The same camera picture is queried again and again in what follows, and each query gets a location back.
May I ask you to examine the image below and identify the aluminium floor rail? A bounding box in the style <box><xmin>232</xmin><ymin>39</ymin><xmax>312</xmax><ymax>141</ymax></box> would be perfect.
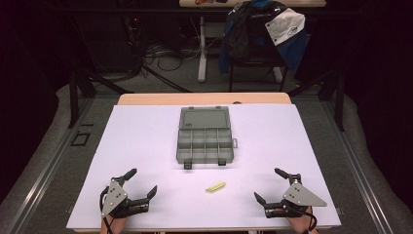
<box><xmin>6</xmin><ymin>97</ymin><xmax>95</xmax><ymax>234</ymax></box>
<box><xmin>320</xmin><ymin>97</ymin><xmax>395</xmax><ymax>234</ymax></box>

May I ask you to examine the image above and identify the white-legged desk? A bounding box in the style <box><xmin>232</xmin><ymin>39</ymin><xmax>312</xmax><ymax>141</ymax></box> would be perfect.
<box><xmin>178</xmin><ymin>0</ymin><xmax>327</xmax><ymax>84</ymax></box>

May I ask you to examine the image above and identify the small yellow plastic piece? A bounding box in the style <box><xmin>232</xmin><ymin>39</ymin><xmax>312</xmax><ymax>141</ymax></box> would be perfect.
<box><xmin>205</xmin><ymin>181</ymin><xmax>227</xmax><ymax>193</ymax></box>

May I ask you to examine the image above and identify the black metal stand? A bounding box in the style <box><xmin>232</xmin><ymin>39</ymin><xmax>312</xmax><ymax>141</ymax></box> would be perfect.
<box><xmin>287</xmin><ymin>69</ymin><xmax>346</xmax><ymax>133</ymax></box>
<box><xmin>67</xmin><ymin>62</ymin><xmax>134</xmax><ymax>130</ymax></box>

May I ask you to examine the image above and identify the clear grey compartment box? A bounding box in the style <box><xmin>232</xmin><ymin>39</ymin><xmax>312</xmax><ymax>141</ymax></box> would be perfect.
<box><xmin>175</xmin><ymin>105</ymin><xmax>239</xmax><ymax>171</ymax></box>

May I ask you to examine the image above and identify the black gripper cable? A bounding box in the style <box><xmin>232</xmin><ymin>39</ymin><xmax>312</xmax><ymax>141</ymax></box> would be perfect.
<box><xmin>98</xmin><ymin>185</ymin><xmax>115</xmax><ymax>234</ymax></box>
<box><xmin>301</xmin><ymin>206</ymin><xmax>319</xmax><ymax>234</ymax></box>

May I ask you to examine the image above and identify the black chair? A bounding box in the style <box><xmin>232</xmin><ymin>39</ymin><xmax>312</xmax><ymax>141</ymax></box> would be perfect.
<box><xmin>228</xmin><ymin>19</ymin><xmax>289</xmax><ymax>94</ymax></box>

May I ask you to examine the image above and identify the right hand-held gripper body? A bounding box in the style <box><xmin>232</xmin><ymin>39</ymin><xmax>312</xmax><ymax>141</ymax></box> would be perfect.
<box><xmin>264</xmin><ymin>174</ymin><xmax>328</xmax><ymax>219</ymax></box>

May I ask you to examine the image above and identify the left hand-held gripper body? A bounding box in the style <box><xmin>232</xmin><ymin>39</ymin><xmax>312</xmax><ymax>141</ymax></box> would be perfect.
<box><xmin>100</xmin><ymin>176</ymin><xmax>151</xmax><ymax>219</ymax></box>

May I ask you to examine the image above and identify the person's right hand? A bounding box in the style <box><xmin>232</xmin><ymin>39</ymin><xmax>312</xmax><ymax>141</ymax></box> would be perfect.
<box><xmin>284</xmin><ymin>207</ymin><xmax>319</xmax><ymax>234</ymax></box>

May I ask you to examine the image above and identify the person's left hand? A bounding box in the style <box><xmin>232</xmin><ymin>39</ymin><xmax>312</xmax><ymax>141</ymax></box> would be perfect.
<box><xmin>99</xmin><ymin>214</ymin><xmax>129</xmax><ymax>234</ymax></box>

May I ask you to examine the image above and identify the white table sheet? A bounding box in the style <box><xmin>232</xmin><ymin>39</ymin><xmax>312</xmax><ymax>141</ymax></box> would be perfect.
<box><xmin>65</xmin><ymin>103</ymin><xmax>342</xmax><ymax>230</ymax></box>

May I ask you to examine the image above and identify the bundle of black cables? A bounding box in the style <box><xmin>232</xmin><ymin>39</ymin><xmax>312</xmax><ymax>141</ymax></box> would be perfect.
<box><xmin>121</xmin><ymin>14</ymin><xmax>203</xmax><ymax>94</ymax></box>

